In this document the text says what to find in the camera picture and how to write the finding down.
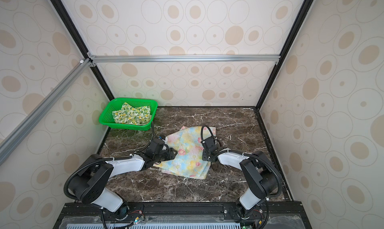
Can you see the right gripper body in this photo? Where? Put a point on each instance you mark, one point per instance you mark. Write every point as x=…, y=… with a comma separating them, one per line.
x=207, y=154

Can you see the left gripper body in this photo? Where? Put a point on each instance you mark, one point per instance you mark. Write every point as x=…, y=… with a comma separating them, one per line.
x=165, y=156

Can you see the pastel floral skirt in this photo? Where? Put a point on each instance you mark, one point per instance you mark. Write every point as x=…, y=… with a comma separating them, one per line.
x=188, y=162

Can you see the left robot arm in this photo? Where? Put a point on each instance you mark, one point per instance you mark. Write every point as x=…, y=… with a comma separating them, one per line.
x=88, y=183

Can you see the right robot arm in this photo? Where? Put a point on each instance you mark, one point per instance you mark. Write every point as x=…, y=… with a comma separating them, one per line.
x=263, y=179

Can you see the lemon print folded skirt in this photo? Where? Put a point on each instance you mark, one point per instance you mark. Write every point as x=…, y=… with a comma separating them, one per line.
x=129, y=115

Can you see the green plastic basket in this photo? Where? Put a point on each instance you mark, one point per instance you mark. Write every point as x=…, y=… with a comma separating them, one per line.
x=106, y=117

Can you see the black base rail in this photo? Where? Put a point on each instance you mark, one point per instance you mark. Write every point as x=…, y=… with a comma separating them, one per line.
x=274, y=215

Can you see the horizontal aluminium back rail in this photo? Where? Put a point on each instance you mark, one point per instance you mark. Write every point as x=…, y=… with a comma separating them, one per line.
x=184, y=58

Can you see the diagonal aluminium left rail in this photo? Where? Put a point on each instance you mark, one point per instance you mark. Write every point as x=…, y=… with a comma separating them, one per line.
x=25, y=127

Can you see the black left corner post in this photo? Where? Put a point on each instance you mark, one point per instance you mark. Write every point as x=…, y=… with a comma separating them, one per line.
x=77, y=38

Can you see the black corner post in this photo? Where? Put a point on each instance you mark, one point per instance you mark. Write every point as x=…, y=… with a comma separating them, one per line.
x=303, y=12
x=77, y=38

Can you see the black right corner post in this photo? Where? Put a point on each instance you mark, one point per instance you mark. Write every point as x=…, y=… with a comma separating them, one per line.
x=303, y=12

